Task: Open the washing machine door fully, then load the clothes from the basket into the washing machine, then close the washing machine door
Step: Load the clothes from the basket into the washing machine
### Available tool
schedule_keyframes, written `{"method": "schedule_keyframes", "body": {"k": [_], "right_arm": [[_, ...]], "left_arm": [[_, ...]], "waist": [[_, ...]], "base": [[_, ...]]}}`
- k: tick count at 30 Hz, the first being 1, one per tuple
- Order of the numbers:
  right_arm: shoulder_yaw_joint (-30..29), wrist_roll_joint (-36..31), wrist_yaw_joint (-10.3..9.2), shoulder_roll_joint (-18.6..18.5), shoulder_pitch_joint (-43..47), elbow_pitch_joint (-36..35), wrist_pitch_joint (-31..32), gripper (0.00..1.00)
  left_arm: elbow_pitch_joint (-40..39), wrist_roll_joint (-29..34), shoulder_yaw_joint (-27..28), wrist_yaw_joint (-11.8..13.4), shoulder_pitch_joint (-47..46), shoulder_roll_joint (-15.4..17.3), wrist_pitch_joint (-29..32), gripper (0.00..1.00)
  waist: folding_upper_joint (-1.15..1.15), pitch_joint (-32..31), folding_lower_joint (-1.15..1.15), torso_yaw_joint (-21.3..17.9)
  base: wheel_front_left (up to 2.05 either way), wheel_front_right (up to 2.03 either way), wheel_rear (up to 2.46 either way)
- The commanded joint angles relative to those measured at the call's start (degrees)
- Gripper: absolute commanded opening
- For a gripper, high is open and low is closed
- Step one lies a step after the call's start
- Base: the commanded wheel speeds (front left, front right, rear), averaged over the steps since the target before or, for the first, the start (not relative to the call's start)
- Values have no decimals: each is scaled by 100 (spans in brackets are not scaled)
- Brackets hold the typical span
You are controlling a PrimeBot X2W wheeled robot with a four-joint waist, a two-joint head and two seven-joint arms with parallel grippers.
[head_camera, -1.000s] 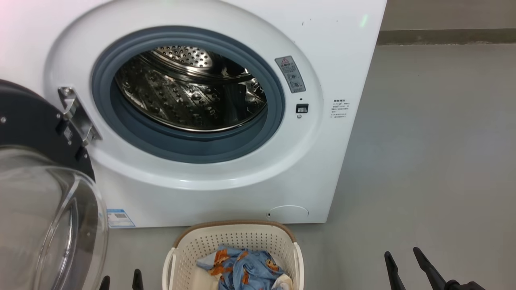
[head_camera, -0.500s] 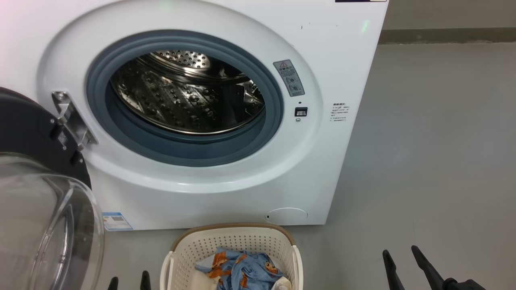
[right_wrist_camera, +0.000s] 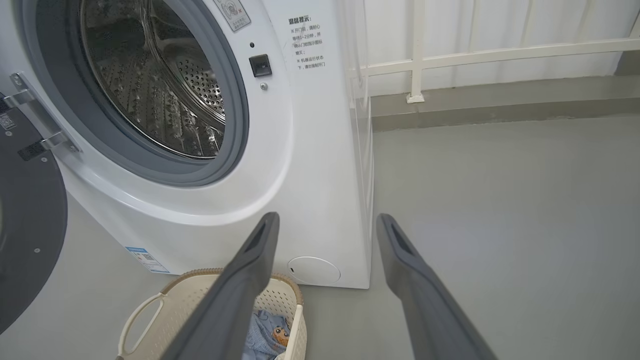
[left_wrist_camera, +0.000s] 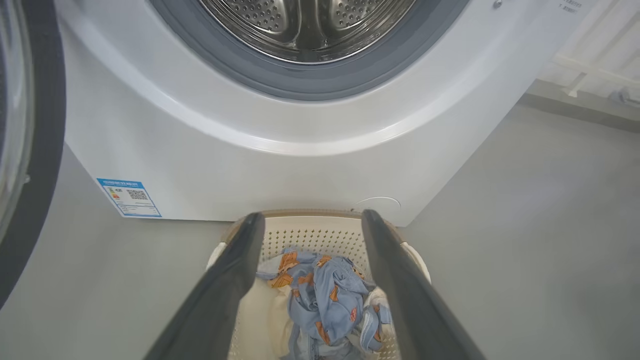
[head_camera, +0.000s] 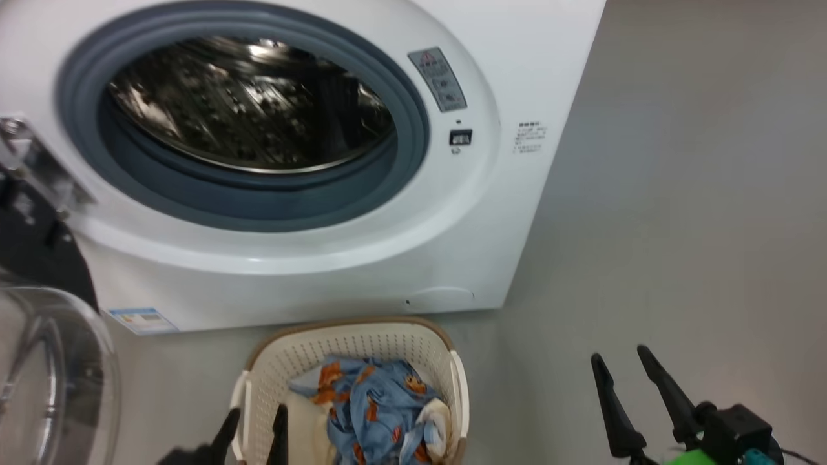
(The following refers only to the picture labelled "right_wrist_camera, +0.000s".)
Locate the metal door hinge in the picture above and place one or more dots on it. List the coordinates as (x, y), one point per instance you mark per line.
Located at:
(35, 100)

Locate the blue printed garment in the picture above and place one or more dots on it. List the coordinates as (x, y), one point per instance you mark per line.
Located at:
(262, 335)

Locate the blue energy label sticker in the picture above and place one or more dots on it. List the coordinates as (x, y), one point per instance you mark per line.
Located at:
(146, 260)

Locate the round white filter cover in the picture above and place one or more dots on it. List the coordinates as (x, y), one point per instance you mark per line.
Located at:
(314, 270)

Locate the grey warning sticker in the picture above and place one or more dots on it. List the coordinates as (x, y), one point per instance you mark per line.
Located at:
(232, 12)

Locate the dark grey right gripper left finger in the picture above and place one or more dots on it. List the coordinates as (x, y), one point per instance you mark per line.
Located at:
(225, 310)

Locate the cream perforated laundry basket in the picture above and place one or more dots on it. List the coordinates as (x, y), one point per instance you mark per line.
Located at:
(180, 300)

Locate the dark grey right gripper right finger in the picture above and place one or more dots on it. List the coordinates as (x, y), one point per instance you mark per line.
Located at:
(430, 310)

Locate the stainless steel washing machine drum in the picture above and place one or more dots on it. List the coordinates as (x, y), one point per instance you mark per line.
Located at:
(150, 85)

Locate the black round washer door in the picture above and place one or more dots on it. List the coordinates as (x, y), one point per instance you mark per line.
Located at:
(30, 225)

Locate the white washing machine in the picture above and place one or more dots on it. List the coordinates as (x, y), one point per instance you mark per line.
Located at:
(310, 165)

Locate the white metal railing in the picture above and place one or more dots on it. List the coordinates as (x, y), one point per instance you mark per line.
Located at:
(417, 60)

